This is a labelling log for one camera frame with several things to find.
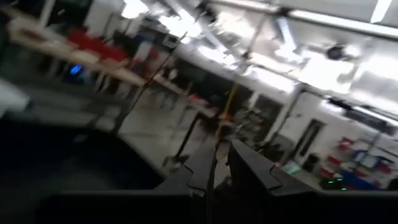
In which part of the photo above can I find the red fabric case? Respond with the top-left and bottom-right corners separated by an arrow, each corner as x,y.
67,28 -> 127,62

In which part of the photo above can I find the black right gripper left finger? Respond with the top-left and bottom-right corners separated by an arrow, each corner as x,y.
37,139 -> 218,224

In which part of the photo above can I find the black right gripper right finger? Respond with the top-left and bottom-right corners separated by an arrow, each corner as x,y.
228,139 -> 398,224

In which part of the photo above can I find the yellow hanging cable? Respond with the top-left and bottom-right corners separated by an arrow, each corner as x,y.
216,82 -> 239,141

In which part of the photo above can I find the wooden workbench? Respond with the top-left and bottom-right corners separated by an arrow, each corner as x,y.
6,15 -> 218,118

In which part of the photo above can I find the black ceiling mounted device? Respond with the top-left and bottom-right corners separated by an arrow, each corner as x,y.
326,45 -> 346,62

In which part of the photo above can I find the device with blue light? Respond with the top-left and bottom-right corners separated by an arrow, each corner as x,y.
68,63 -> 84,76

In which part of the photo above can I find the hanging black cable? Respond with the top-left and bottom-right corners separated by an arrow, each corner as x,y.
110,30 -> 189,134

